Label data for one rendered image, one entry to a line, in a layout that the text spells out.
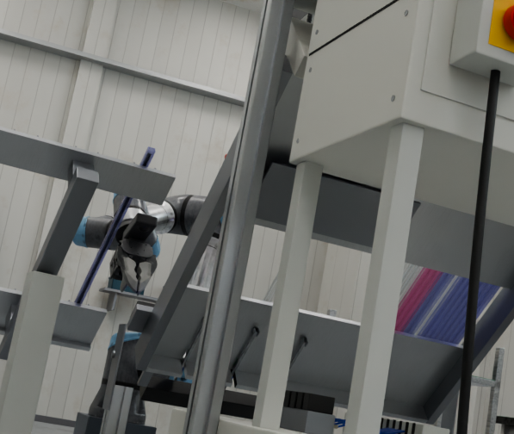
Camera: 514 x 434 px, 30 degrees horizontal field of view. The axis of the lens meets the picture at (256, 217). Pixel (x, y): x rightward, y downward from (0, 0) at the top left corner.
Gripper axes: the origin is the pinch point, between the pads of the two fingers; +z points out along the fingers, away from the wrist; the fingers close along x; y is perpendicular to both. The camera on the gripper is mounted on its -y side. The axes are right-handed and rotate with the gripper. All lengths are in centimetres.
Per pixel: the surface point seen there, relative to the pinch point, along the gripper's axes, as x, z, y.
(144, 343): -1.4, 14.2, 2.3
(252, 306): -19.3, 12.3, -11.5
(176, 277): -1.4, 14.6, -16.1
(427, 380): -66, 12, -2
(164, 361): -7.3, 13.7, 6.4
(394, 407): -61, 14, 6
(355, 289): -485, -686, 506
